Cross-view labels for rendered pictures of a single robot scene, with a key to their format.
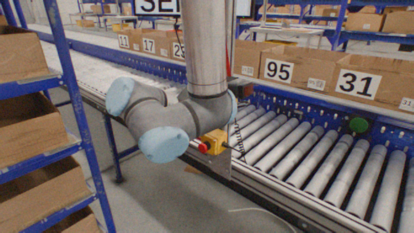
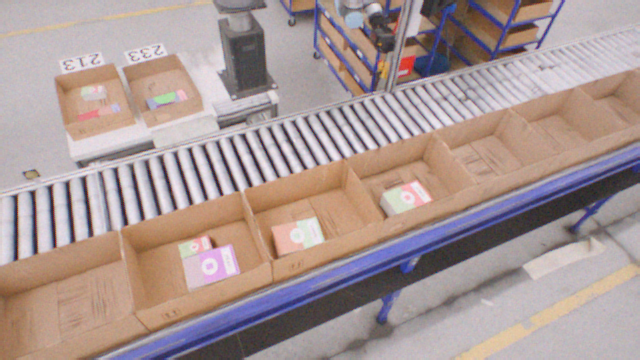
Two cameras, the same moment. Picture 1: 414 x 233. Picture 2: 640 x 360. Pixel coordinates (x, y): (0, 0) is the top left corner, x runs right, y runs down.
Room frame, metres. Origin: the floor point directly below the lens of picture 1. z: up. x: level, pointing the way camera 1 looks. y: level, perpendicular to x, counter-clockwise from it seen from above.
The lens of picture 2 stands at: (1.08, -1.82, 2.14)
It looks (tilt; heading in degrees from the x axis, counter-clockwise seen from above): 53 degrees down; 109
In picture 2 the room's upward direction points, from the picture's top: 6 degrees clockwise
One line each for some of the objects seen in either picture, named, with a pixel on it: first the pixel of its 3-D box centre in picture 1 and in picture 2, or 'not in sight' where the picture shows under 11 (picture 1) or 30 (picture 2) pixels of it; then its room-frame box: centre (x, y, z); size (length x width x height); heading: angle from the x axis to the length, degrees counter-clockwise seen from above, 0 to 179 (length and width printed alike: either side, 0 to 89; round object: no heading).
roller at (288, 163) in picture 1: (299, 150); (378, 136); (0.84, -0.40, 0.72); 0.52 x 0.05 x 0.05; 138
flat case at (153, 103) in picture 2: not in sight; (169, 103); (-0.16, -0.72, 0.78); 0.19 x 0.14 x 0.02; 54
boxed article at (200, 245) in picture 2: not in sight; (196, 249); (0.49, -1.38, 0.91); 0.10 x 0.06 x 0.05; 48
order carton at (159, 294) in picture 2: not in sight; (198, 258); (0.54, -1.42, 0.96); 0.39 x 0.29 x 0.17; 48
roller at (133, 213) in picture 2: not in sight; (132, 210); (0.06, -1.28, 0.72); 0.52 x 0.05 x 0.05; 138
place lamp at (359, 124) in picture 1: (358, 125); not in sight; (0.91, -0.67, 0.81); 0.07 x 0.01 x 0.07; 48
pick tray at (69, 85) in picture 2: not in sight; (94, 100); (-0.47, -0.88, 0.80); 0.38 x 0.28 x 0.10; 142
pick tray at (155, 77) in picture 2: not in sight; (162, 88); (-0.24, -0.66, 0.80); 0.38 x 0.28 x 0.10; 144
